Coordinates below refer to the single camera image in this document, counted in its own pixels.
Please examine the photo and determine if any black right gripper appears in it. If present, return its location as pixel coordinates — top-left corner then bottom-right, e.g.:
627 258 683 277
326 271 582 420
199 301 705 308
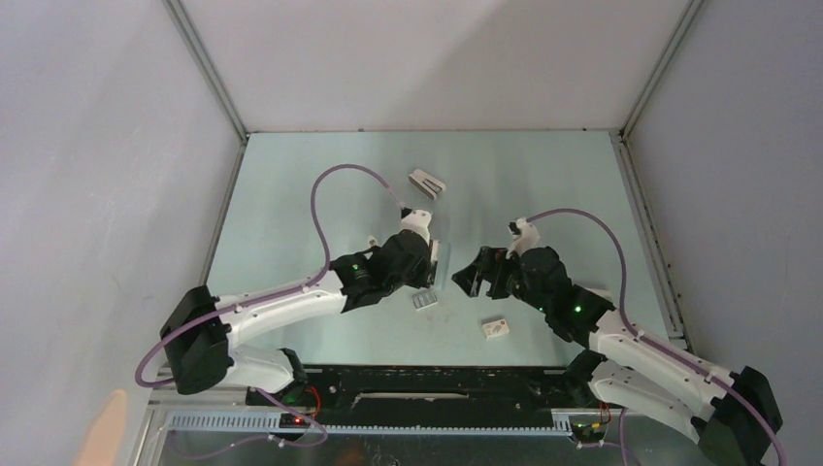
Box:
451 247 550 315

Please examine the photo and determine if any staple tray with staples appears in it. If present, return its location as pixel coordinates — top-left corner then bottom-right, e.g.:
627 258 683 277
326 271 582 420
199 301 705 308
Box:
411 289 439 311

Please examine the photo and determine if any white staple box sleeve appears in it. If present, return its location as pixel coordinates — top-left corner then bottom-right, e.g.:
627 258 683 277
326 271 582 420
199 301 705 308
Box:
481 318 510 340

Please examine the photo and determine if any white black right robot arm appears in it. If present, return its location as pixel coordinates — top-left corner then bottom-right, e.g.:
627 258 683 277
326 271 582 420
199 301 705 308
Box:
451 247 783 465

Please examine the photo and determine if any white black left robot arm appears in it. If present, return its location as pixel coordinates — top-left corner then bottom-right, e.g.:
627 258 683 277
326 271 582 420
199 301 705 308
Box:
160 229 440 405

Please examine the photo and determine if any white staple remover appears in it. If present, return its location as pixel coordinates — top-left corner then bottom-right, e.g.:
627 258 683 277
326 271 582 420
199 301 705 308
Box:
408 169 446 201

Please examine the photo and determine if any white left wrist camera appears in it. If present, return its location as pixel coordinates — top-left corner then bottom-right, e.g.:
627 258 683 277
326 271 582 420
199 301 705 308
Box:
400 207 432 245

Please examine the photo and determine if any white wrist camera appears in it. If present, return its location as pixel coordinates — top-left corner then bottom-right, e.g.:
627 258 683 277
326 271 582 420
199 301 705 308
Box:
506 217 541 258
400 207 432 245

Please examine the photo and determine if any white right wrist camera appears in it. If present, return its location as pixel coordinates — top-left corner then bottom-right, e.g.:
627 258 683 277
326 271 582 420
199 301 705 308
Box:
506 217 541 258

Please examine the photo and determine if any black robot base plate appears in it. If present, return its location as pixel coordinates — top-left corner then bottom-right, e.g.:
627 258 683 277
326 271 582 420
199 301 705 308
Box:
246 365 602 428

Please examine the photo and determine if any white slotted cable duct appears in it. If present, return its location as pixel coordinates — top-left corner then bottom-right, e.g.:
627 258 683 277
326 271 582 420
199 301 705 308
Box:
168 411 574 439

